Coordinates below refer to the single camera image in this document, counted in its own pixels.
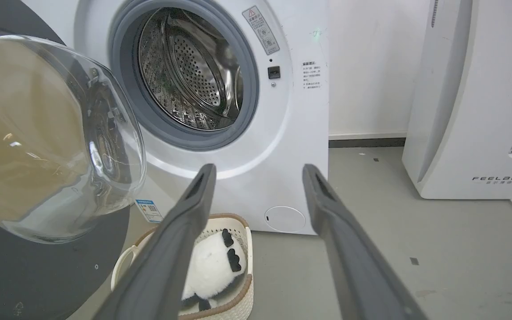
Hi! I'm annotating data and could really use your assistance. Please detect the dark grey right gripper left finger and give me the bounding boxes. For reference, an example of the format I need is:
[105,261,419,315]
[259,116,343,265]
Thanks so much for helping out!
[92,163,217,320]

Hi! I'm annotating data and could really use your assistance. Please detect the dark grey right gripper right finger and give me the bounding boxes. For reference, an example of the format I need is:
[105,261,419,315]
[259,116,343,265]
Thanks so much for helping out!
[302,164,428,320]

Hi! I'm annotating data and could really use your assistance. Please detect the white front-load washing machine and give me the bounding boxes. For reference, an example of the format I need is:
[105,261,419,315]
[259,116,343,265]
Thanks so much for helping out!
[21,0,330,236]

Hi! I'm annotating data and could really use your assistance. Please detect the washing machine door glass bowl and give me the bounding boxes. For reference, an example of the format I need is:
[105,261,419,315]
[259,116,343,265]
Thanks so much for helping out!
[0,0,147,320]

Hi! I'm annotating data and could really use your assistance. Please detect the white black panda plush toy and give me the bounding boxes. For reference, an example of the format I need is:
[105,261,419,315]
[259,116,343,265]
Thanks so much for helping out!
[180,228,248,312]

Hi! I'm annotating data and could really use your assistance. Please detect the white woven laundry basket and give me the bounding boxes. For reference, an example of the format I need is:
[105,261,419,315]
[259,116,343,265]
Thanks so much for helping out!
[111,213,254,320]

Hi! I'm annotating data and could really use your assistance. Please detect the white Feelbird air purifier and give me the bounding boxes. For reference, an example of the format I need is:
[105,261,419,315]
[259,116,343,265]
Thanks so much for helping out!
[402,0,512,200]

